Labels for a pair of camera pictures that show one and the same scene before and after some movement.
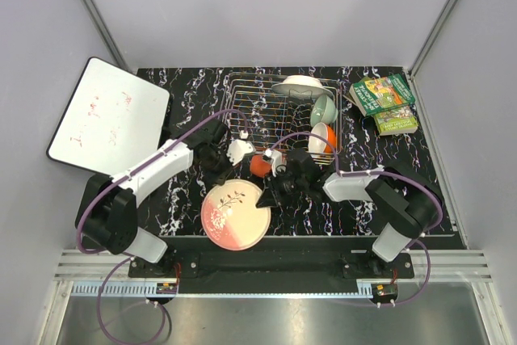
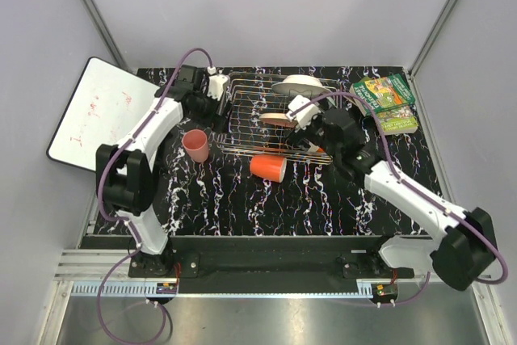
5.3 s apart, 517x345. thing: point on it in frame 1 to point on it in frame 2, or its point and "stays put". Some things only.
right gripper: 267,199 to 298,136
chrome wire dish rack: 271,120 stays put
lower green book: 398,121 stays put
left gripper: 218,178 to 215,121
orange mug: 258,166 stays put
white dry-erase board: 111,117 stays put
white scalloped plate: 302,86 stays put
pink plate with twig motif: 231,218 to 277,119
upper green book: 380,94 stays put
